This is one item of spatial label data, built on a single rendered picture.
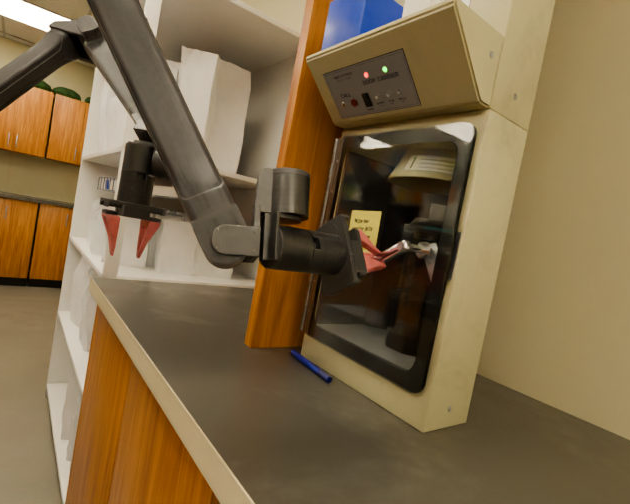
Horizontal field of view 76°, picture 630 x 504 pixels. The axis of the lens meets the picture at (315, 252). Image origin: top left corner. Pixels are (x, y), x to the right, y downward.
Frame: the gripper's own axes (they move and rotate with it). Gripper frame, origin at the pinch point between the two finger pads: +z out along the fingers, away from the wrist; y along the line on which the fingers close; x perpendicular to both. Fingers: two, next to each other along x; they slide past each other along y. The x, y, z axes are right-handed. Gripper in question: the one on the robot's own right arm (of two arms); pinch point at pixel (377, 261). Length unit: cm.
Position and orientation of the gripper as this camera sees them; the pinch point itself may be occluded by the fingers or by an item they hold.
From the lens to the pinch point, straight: 63.3
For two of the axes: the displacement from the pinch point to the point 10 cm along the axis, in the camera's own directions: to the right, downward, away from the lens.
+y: -1.5, -9.2, 3.6
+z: 7.8, 1.1, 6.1
